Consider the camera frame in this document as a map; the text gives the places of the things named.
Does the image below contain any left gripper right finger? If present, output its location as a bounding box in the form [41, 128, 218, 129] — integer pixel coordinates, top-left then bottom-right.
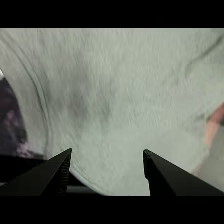
[142, 148, 224, 197]

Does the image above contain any pale green garment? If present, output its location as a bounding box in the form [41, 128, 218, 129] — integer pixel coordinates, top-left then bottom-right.
[0, 28, 224, 197]

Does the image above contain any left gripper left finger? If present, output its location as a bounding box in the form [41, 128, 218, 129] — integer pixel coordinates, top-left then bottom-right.
[0, 147, 73, 197]

